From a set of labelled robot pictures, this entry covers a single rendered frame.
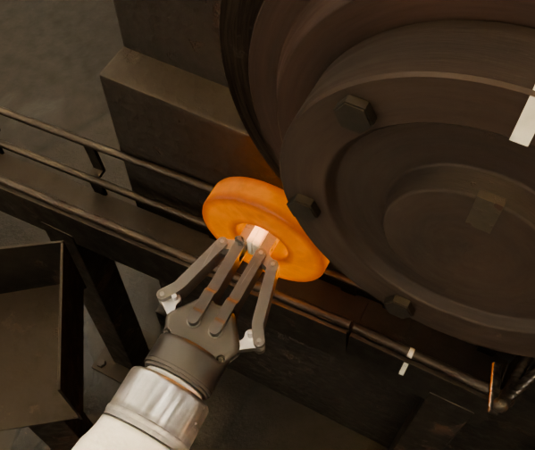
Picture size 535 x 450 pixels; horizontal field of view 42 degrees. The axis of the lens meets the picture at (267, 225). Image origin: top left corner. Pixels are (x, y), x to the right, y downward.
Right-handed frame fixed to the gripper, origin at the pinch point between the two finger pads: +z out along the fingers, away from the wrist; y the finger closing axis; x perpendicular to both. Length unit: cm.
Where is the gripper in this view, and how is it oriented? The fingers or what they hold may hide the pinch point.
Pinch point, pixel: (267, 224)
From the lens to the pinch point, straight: 78.0
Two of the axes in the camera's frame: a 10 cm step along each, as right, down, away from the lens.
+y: 8.9, 3.9, -2.4
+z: 4.6, -7.8, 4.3
